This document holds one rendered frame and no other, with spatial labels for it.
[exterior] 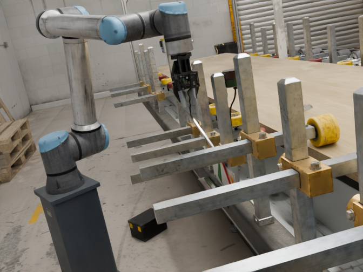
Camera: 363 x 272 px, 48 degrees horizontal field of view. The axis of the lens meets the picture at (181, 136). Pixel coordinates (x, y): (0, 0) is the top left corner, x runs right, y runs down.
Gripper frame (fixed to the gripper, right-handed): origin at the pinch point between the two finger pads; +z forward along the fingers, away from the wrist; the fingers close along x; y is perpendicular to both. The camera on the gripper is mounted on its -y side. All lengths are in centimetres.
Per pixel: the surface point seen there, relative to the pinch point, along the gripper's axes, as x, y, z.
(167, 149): -10.0, -5.2, 14.0
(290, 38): 116, -151, -4
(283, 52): 104, -141, 4
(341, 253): -2, 95, 3
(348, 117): 45, 26, 8
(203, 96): 8.1, -8.9, -2.1
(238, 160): 7.9, 23.3, 14.1
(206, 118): 7.7, -8.9, 6.6
